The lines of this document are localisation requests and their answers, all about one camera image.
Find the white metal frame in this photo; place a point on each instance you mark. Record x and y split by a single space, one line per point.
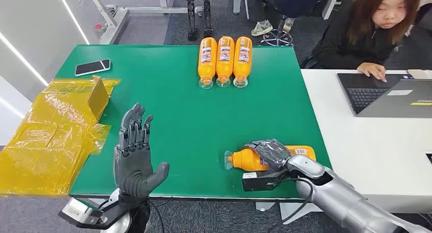
114 20

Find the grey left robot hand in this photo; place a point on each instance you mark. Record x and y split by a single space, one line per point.
132 170

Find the black robot leg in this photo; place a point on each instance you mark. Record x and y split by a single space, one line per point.
191 15
207 12

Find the pale flat case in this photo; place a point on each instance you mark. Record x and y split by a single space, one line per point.
420 74

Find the person's hand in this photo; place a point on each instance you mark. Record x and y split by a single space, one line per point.
373 70

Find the yellow taped cardboard box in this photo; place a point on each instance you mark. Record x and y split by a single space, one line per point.
50 140

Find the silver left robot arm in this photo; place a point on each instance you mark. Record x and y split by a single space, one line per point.
122 222

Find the grey laptop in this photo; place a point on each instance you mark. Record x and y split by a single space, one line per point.
388 99

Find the orange juice bottle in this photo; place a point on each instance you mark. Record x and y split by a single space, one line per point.
207 61
225 59
246 160
243 59

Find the person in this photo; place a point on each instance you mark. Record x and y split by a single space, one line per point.
290 1

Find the black smartphone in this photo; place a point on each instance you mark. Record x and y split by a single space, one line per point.
92 67

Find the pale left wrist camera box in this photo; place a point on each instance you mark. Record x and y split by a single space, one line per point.
78 213

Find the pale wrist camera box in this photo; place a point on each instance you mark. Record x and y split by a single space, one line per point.
78 213
258 182

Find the black flat object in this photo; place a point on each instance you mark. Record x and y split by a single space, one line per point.
430 158

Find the chrome chair base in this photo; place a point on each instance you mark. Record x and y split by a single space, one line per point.
277 38

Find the red emergency button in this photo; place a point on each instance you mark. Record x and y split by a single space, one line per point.
100 29

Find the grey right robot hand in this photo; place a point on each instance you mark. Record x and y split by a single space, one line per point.
273 153

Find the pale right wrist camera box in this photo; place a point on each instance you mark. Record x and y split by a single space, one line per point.
258 182

